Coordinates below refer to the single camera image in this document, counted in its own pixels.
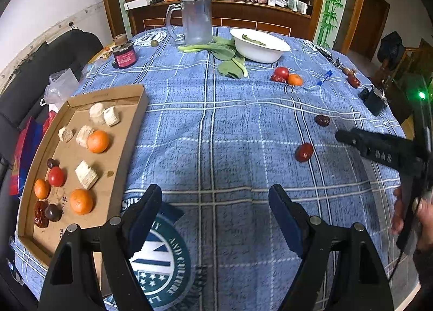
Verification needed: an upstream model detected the dark jar red label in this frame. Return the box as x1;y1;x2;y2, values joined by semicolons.
111;34;137;69

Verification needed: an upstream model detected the cardboard tray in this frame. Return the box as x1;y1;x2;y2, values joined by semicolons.
15;83;150;294

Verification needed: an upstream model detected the wooden chair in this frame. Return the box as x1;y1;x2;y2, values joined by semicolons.
372;38;433;102

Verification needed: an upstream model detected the dark jacket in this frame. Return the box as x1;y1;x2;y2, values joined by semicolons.
377;31;405;69

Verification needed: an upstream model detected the large orange mandarin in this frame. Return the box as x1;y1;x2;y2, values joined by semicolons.
69;188;94;214

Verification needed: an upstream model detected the person's right hand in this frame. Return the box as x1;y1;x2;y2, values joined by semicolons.
391;187;433;251

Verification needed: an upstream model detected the white bowl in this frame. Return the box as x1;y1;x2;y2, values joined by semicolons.
229;27;291;63

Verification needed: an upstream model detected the red blue gift bag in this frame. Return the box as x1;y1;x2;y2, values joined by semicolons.
8;116;44;196

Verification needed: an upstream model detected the large clear plastic bag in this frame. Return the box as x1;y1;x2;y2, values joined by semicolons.
43;69;80;112

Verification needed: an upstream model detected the key bunch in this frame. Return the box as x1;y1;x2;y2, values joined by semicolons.
316;46;349;73

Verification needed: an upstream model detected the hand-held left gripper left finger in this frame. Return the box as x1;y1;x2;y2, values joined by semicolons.
37;183;163;311

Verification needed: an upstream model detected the green leafy vegetable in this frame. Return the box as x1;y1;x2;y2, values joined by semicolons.
178;36;249;79

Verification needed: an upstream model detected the clear glass mug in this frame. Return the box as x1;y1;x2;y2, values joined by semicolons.
165;0;214;46

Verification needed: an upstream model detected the white flat box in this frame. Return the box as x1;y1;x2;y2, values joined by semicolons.
123;0;158;11

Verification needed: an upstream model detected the blue pen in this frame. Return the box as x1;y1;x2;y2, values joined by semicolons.
304;70;334;91

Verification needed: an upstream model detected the red plastic bag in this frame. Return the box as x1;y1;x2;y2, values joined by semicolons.
43;111;58;132

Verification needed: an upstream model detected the wooden door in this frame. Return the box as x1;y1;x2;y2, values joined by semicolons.
350;0;390;61

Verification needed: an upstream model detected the black leather sofa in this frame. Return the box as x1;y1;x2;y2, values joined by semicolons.
0;30;104;311

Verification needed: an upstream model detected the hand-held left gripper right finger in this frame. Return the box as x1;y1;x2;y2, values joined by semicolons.
268;183;395;311

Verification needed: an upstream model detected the green vegetable piece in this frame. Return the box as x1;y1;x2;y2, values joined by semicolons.
242;35;268;47

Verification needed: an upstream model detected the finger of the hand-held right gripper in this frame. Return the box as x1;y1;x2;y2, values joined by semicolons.
352;128;428;159
336;129;423;171

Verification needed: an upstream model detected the wooden counter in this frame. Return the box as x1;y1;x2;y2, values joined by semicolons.
129;0;312;37

